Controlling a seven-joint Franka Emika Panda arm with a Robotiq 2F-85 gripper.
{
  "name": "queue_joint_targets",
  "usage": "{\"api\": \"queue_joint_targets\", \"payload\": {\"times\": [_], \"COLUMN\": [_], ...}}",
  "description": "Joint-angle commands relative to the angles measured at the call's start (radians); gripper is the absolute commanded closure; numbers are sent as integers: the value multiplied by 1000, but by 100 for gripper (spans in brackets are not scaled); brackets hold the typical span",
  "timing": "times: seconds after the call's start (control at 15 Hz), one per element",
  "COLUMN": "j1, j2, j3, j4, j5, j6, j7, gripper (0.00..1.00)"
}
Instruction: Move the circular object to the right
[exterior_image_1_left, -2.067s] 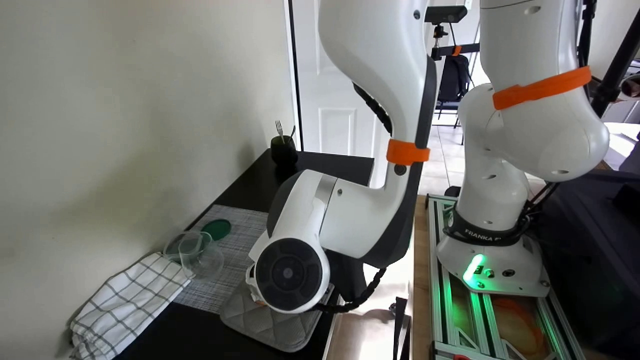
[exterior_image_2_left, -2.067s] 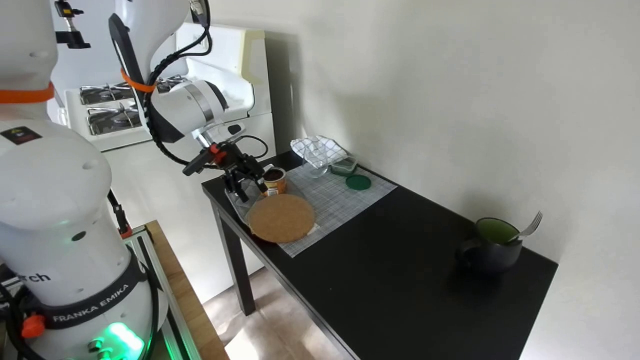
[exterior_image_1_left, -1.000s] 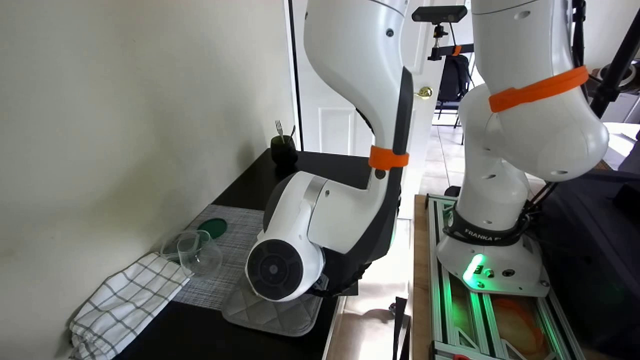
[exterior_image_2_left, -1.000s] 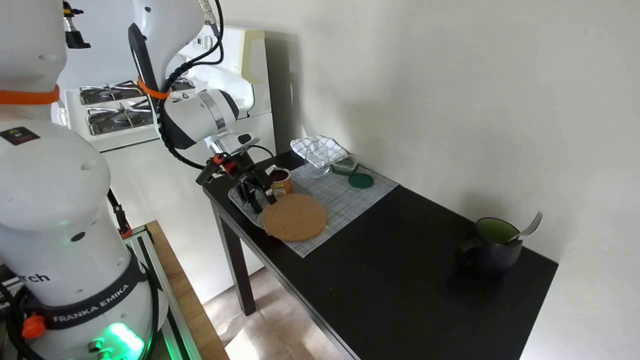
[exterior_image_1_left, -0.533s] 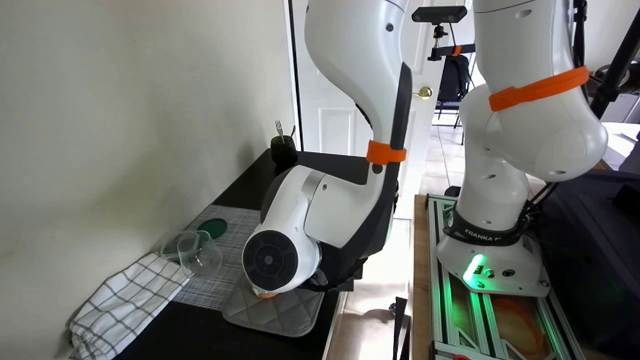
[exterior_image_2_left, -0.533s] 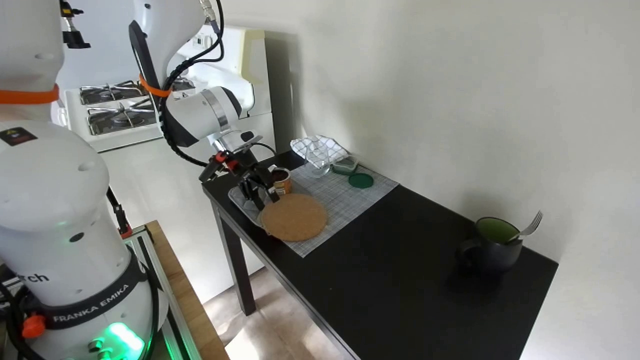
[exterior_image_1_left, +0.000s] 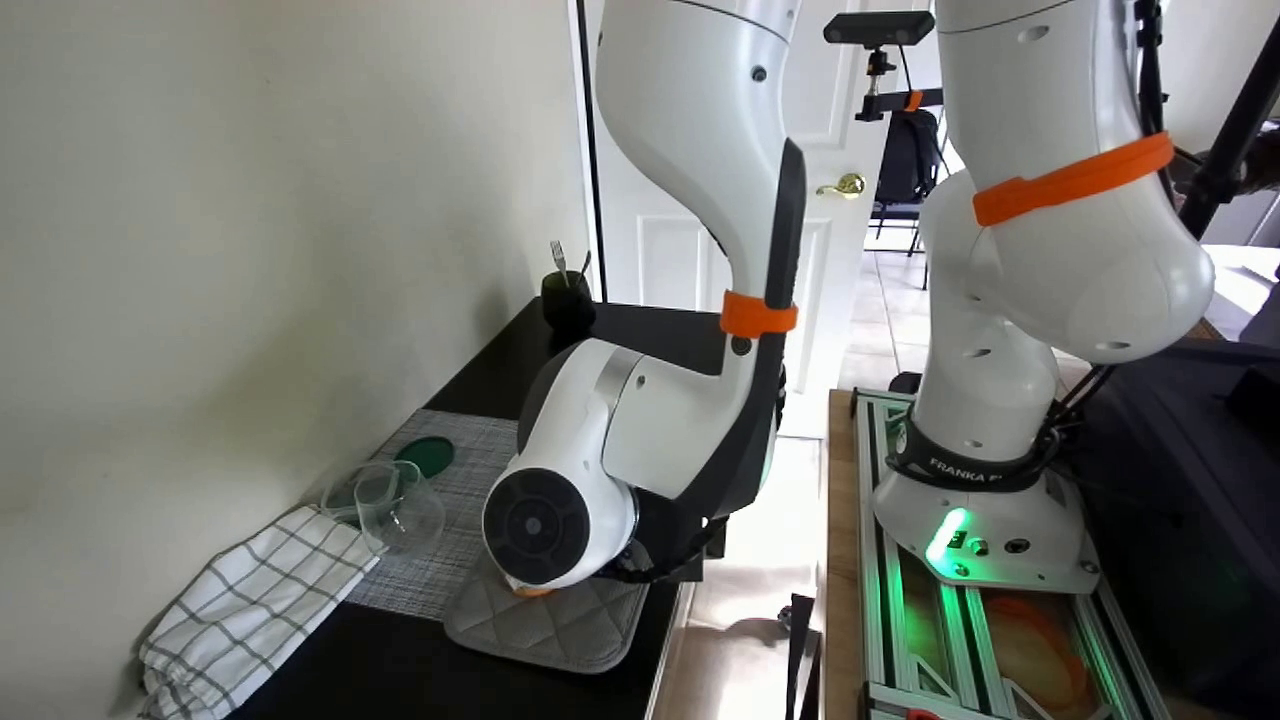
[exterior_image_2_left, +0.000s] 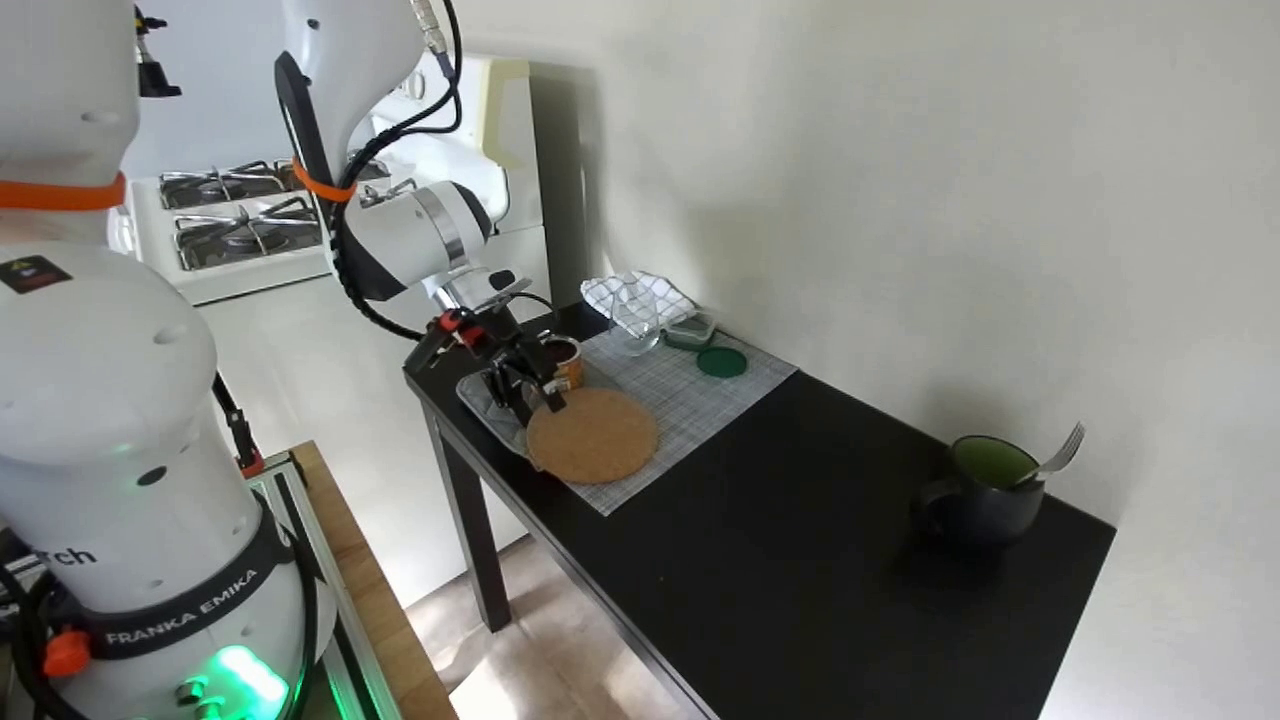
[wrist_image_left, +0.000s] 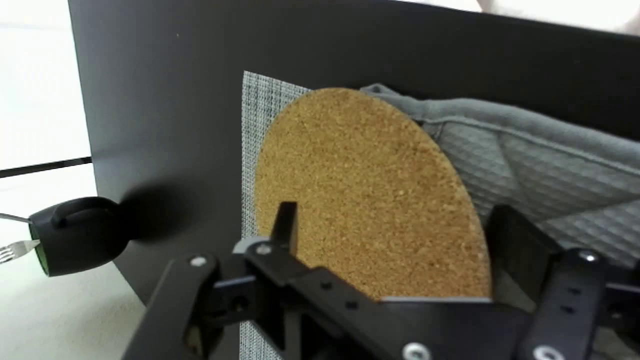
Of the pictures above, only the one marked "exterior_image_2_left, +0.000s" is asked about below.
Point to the white checkered cloth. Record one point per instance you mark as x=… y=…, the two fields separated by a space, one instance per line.
x=668 y=292

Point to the dark mug with green inside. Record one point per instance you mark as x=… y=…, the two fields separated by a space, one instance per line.
x=985 y=500

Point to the camera on mount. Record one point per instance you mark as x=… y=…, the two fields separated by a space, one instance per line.
x=152 y=70

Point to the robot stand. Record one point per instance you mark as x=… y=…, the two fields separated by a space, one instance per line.
x=365 y=590

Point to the silver fork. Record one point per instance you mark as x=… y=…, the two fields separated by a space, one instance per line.
x=1058 y=458

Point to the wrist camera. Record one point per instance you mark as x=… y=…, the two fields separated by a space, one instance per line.
x=438 y=345

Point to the white gas stove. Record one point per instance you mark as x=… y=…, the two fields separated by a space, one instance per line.
x=240 y=245

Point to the orange tin can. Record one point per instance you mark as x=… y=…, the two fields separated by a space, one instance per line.
x=570 y=365

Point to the small container with green lid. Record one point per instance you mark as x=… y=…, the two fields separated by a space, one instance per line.
x=690 y=330

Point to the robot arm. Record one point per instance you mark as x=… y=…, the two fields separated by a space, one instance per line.
x=110 y=400

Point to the round green lid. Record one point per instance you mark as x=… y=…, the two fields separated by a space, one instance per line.
x=722 y=362

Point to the grey woven placemat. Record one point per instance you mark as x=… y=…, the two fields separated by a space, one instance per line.
x=690 y=400

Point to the clear drinking glass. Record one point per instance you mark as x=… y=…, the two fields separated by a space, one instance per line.
x=635 y=322

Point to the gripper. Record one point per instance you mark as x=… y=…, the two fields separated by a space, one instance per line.
x=512 y=342

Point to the round cork mat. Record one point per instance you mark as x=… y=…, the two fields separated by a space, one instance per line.
x=595 y=438

